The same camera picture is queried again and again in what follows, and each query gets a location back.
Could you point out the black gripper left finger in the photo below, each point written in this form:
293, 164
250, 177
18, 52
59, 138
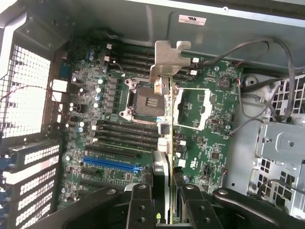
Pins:
140, 210

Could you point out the open PC case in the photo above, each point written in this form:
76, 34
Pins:
143, 19

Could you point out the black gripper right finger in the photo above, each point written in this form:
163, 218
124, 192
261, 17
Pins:
200, 212

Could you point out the open socket cover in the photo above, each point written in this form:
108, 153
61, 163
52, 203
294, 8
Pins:
193, 107

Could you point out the black expansion slot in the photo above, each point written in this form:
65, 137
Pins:
109, 151

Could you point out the CPU socket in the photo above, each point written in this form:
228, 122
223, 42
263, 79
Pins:
143, 100

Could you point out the blue expansion slot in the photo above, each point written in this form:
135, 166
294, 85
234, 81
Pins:
107, 163

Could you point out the green motherboard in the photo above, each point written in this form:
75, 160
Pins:
214, 143

